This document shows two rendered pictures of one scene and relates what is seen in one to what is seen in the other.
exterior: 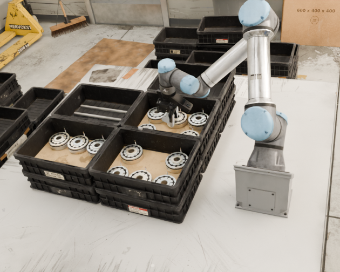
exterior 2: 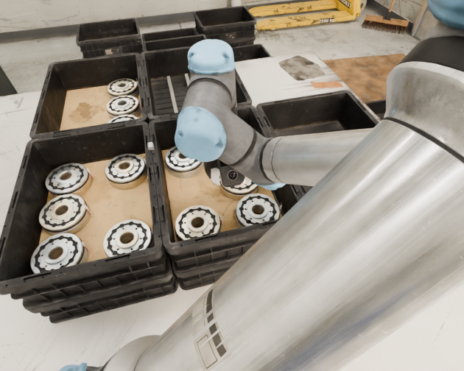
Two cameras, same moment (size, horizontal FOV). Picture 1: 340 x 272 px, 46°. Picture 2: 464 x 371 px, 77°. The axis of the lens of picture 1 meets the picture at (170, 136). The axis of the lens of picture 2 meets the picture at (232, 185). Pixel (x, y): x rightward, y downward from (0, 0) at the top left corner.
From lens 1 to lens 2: 1.45 m
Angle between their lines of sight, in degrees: 35
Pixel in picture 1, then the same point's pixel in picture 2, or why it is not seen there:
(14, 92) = (244, 39)
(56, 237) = (4, 183)
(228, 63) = (330, 164)
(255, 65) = (252, 280)
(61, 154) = (103, 104)
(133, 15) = not seen: hidden behind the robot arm
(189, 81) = (185, 124)
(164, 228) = not seen: hidden behind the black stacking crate
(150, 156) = (137, 196)
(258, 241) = not seen: outside the picture
